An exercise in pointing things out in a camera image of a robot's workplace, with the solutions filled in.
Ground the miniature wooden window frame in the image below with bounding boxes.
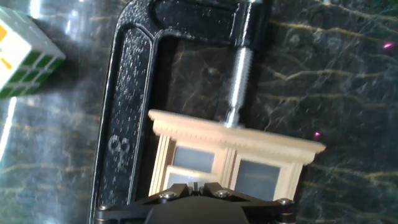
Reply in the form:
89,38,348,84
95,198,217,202
147,108,326,203

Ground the black marble pattern mat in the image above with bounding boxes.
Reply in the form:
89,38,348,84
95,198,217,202
0,0,398,224

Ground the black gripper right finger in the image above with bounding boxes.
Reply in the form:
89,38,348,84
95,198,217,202
198,182,296,224

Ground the sliding wooden window sash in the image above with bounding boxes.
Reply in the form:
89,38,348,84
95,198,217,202
163,166,220,188

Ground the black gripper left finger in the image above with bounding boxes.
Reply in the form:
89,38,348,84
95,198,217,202
95,182,197,224

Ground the black metal C-clamp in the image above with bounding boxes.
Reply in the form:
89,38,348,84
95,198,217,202
88,0,274,224

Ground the Rubik's cube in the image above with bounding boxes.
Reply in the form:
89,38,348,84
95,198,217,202
0,6,67,100

